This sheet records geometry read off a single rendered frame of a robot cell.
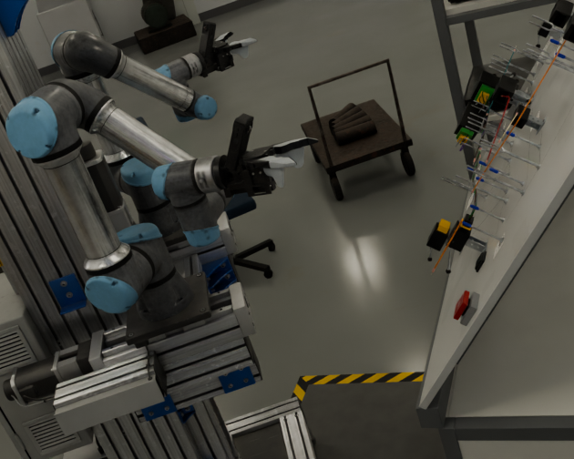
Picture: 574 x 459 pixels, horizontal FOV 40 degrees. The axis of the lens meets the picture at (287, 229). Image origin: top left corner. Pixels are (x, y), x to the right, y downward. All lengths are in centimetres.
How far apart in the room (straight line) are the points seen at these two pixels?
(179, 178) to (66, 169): 27
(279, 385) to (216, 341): 156
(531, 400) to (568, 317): 33
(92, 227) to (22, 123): 28
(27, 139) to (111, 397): 68
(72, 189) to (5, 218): 40
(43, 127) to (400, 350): 226
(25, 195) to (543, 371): 138
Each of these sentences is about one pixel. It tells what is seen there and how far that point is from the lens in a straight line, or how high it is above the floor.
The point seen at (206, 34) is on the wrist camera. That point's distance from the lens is 265.
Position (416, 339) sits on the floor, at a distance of 362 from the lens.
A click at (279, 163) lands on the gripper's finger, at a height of 159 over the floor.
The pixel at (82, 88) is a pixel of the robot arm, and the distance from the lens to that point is 183.
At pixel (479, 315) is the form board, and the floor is 113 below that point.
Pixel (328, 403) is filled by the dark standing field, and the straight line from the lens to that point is 342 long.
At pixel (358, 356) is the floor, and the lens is 362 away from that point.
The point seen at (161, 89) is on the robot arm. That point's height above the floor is 157.
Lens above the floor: 213
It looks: 26 degrees down
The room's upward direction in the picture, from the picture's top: 19 degrees counter-clockwise
